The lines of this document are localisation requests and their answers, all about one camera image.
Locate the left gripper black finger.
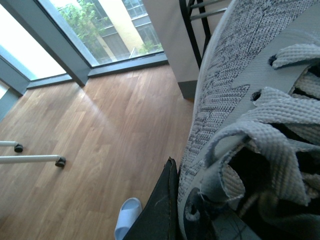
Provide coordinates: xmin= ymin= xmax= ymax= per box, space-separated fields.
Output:
xmin=124 ymin=157 xmax=179 ymax=240

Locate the grey knit sneaker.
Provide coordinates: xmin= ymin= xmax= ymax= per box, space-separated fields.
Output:
xmin=177 ymin=0 xmax=320 ymax=240

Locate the black metal shoe rack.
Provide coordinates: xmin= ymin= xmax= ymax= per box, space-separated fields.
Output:
xmin=179 ymin=0 xmax=229 ymax=67

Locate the left light blue slipper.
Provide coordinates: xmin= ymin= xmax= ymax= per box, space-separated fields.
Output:
xmin=114 ymin=197 xmax=142 ymax=240

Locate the white cart leg front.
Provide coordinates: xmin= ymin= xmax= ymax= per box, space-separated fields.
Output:
xmin=0 ymin=155 xmax=66 ymax=164

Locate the white cart leg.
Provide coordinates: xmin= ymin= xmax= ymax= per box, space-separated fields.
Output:
xmin=0 ymin=155 xmax=66 ymax=164
xmin=0 ymin=141 xmax=19 ymax=147

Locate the white cart leg rear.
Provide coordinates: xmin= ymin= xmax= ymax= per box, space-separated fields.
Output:
xmin=0 ymin=141 xmax=19 ymax=147

